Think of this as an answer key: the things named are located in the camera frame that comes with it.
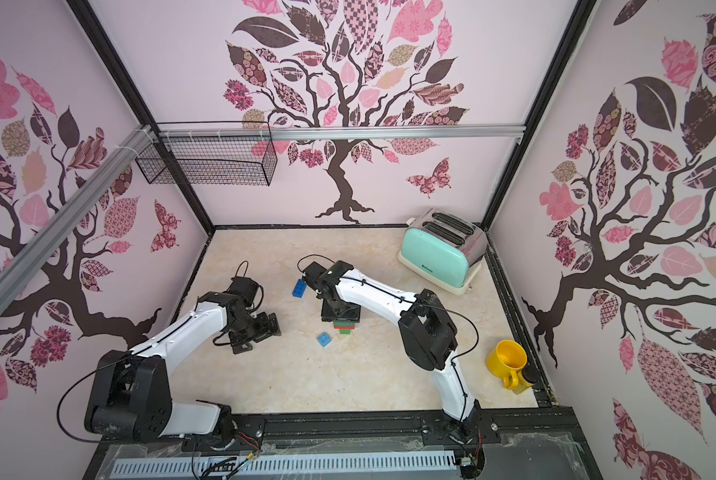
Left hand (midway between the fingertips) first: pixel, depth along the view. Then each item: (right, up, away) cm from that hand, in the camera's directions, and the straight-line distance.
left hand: (269, 344), depth 85 cm
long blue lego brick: (+5, +14, +16) cm, 22 cm away
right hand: (+20, +7, +2) cm, 21 cm away
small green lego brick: (+22, +2, +7) cm, 23 cm away
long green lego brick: (+22, +5, +3) cm, 23 cm away
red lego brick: (+21, +4, +3) cm, 22 cm away
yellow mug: (+68, -4, -3) cm, 68 cm away
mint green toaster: (+53, +28, +5) cm, 60 cm away
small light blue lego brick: (+16, 0, +4) cm, 16 cm away
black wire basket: (-16, +59, +10) cm, 62 cm away
